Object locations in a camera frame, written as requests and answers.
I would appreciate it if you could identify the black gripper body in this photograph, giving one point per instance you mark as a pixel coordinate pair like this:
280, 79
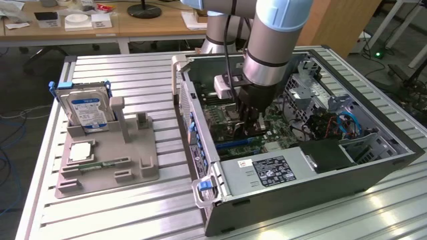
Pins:
256, 97

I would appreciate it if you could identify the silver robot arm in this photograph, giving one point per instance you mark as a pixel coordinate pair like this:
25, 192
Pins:
274, 37

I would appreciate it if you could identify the CPU socket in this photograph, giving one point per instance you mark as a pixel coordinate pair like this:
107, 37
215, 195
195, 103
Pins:
231, 111

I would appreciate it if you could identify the metal drive cage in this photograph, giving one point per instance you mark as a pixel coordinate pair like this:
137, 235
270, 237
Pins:
302, 95

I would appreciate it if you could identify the green motherboard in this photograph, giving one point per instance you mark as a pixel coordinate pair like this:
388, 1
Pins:
278, 130

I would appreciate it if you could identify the blue expansion slot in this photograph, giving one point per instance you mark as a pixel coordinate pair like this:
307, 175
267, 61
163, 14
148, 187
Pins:
234, 144

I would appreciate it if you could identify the silver chipset heatsink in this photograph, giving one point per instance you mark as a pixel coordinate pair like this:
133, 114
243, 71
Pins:
272, 147

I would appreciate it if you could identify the silver power supply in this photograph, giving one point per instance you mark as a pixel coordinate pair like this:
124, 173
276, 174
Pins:
234, 175

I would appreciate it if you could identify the stack of papers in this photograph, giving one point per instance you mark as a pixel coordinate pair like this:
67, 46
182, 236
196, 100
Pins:
194, 21

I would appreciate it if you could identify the wooden cabinet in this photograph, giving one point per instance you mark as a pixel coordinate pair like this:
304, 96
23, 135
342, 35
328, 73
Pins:
334, 25

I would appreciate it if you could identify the white control box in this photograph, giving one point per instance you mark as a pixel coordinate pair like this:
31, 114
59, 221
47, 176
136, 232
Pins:
362, 42

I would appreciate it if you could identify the grey metal disk bay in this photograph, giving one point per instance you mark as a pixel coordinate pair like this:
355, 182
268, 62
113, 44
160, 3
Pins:
367, 147

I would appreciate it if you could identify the blue case latch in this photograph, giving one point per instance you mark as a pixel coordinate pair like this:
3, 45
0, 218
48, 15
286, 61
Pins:
204, 186

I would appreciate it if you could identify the device with green light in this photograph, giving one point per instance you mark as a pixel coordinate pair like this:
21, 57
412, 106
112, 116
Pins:
379, 54

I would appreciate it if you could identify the grey parts rack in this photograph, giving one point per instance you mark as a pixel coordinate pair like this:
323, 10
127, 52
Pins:
133, 150

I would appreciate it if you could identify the open PC case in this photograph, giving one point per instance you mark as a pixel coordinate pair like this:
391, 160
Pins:
300, 200

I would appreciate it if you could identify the black floor stand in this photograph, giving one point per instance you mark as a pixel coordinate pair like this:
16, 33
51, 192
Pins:
400, 72

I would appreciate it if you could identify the black lamp base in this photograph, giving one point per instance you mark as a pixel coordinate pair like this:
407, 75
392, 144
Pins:
144, 11

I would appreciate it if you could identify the green RAM stick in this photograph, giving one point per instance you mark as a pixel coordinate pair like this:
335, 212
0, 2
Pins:
96, 165

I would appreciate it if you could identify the plain white box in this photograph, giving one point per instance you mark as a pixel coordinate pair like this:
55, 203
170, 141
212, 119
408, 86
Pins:
100, 21

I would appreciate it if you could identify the silver CPU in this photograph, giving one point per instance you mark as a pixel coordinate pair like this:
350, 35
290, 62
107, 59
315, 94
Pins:
80, 151

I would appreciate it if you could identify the red packet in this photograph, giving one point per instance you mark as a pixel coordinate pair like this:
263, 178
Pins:
105, 7

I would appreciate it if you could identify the white box with round dish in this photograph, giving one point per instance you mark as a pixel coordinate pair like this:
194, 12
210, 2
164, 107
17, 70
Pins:
77, 22

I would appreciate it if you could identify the wooden desk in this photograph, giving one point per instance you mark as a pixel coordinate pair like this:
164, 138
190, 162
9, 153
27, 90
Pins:
67, 35

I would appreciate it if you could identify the black chair base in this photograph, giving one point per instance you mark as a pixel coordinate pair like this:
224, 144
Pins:
33, 52

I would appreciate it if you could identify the black topped white box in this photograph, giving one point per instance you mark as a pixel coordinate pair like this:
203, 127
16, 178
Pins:
47, 18

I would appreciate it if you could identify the white paper slip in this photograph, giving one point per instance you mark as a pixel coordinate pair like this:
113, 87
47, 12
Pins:
16, 25

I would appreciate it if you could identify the clear plastic bag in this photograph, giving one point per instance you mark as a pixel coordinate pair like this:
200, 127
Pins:
13, 10

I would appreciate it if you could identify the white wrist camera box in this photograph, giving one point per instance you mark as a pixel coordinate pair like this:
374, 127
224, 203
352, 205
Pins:
222, 86

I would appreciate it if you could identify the hard disk with blue bracket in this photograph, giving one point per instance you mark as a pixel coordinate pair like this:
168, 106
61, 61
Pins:
87, 110

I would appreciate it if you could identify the white desk frame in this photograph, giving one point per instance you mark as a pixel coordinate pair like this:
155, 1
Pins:
396, 22

